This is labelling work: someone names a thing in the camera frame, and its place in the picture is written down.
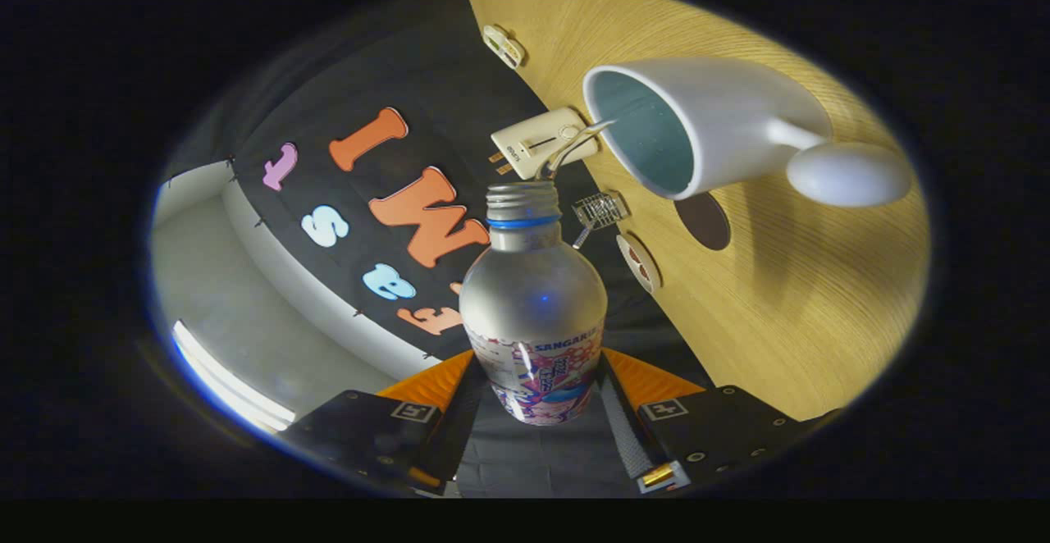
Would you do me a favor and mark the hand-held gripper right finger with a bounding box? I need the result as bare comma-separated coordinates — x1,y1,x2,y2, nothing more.
596,346,811,495

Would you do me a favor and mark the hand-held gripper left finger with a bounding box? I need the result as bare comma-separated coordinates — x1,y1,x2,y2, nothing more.
283,349,490,496

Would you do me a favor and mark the silver bottle with printed label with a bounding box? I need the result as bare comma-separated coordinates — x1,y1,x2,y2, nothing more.
459,180,609,427

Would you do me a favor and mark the dark brown round coaster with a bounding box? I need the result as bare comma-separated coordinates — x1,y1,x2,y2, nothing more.
674,191,732,252

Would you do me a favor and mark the white cup with blue inside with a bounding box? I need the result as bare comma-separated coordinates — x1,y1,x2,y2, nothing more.
582,57,914,208

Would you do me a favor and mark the white plate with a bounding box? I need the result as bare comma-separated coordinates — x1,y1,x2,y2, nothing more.
615,233,662,294

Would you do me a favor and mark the wooden table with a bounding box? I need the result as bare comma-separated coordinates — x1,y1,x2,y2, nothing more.
468,0,932,422

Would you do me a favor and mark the wide ceiling light panel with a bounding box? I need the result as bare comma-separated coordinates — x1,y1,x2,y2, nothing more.
171,319,296,433

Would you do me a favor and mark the white toaster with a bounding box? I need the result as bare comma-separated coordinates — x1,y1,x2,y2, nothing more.
490,107,601,179

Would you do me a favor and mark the black backdrop cloth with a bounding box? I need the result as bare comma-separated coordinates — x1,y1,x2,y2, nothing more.
160,0,714,499

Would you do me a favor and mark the white divided condiment dish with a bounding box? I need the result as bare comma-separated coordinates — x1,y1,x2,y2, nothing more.
482,25,527,69

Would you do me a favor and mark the small wire basket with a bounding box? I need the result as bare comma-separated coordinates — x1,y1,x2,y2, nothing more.
572,190,631,232

